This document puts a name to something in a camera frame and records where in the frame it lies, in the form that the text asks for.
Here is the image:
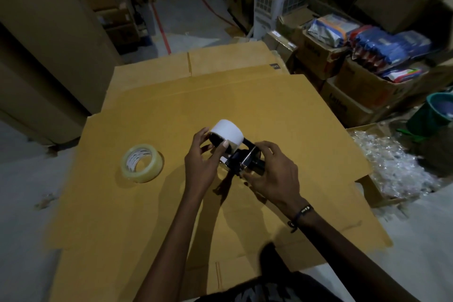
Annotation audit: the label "person's left hand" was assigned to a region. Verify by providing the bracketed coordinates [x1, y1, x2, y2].
[184, 128, 231, 200]

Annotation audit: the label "person's right hand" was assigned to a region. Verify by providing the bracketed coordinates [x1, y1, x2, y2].
[242, 141, 313, 218]

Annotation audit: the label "black tape dispenser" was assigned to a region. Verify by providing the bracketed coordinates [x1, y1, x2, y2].
[208, 132, 268, 180]

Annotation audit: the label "white tape core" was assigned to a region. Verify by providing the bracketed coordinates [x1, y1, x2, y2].
[210, 119, 245, 147]

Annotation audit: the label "person's right forearm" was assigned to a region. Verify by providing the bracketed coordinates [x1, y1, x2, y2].
[288, 206, 422, 302]

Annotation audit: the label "person's left forearm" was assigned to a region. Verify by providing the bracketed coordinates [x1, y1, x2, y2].
[134, 190, 214, 302]

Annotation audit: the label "black beaded wristband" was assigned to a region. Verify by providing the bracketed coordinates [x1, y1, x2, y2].
[287, 204, 314, 234]

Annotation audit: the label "clear packing tape roll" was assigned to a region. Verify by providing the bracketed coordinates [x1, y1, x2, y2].
[120, 143, 165, 184]

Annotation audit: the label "large flattened cardboard sheet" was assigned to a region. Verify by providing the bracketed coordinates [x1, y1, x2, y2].
[45, 73, 394, 275]

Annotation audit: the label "flattened cardboard box with seam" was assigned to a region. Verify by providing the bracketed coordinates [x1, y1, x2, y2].
[102, 41, 291, 112]

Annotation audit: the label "person's dark printed shorts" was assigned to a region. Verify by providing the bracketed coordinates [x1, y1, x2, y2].
[190, 242, 344, 302]

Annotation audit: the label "closed printed cardboard box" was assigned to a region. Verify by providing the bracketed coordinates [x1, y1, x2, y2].
[320, 77, 384, 128]

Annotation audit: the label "open cardboard box with print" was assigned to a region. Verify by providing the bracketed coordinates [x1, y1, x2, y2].
[302, 27, 354, 80]

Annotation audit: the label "cardboard box of clear plastic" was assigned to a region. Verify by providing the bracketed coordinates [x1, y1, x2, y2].
[346, 123, 444, 209]

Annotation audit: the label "wide open cardboard box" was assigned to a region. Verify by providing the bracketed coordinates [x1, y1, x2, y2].
[334, 56, 430, 112]

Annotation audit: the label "silver packet with orange stripe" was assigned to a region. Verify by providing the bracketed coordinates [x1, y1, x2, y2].
[307, 14, 361, 47]

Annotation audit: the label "stacked small cardboard boxes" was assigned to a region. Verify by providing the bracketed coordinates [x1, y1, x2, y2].
[71, 0, 151, 55]

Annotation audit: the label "multicoloured flat packet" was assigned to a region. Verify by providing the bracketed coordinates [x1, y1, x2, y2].
[382, 66, 426, 84]

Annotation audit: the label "stack of blue packets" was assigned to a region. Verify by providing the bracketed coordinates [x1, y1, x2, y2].
[348, 25, 433, 73]

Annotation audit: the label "green plastic bucket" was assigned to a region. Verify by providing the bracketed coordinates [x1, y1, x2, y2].
[397, 92, 453, 144]

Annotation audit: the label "tall brown cardboard carton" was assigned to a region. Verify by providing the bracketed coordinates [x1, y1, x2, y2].
[0, 0, 122, 147]

